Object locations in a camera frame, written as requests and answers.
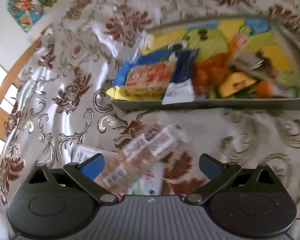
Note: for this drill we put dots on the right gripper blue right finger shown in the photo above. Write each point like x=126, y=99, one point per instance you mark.
x=220, y=176

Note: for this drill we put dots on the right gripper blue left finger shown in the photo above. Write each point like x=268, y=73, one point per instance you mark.
x=84, y=174

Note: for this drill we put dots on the mixed nuts clear pack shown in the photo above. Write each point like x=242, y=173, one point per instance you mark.
x=153, y=144

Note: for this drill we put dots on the white green red snack pouch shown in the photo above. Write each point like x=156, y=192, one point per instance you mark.
x=149, y=184

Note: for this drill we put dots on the dark blue snack bar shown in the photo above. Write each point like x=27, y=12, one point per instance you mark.
x=180, y=88

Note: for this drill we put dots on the gold foil snack pack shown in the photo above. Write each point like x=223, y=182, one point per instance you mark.
x=234, y=83

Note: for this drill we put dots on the small orange tangerine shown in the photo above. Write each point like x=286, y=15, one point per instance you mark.
x=265, y=90

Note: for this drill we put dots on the rice cracker snack pack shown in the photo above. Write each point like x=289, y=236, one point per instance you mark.
x=150, y=78

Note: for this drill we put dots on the dried fruit clear pack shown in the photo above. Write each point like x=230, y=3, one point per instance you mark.
x=255, y=65

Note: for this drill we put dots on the floral patterned bedspread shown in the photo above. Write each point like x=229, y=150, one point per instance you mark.
x=62, y=104

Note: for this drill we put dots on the grey box with painted bottom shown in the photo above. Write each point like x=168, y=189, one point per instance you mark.
x=211, y=36

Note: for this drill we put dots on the anime girl poster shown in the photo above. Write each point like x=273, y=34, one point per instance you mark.
x=26, y=13

